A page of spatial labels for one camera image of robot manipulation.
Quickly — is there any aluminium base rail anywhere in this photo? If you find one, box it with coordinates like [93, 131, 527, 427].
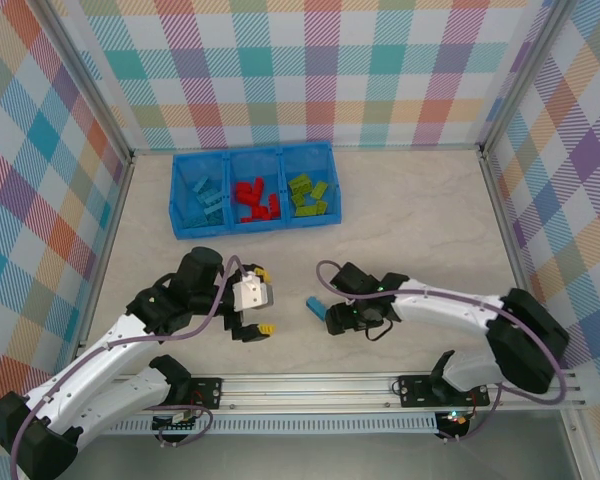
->
[74, 369, 589, 414]

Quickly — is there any white slotted cable duct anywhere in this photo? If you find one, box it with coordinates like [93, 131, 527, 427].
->
[102, 413, 439, 435]

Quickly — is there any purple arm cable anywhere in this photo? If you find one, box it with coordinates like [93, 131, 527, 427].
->
[9, 254, 246, 471]
[315, 258, 569, 404]

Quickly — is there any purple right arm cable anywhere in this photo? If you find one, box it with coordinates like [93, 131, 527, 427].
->
[315, 258, 569, 404]

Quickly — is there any blue three-compartment bin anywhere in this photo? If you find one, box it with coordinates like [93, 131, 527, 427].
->
[171, 142, 344, 240]

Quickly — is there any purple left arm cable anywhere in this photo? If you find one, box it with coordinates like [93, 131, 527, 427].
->
[9, 254, 246, 471]

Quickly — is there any aluminium frame bar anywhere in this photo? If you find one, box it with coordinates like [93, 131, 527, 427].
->
[29, 0, 134, 159]
[477, 144, 534, 296]
[77, 149, 137, 351]
[479, 0, 579, 151]

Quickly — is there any small circuit board with lights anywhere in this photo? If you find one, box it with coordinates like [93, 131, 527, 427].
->
[437, 409, 474, 429]

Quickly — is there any thin black cable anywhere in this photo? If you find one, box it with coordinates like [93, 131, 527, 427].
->
[363, 319, 395, 344]

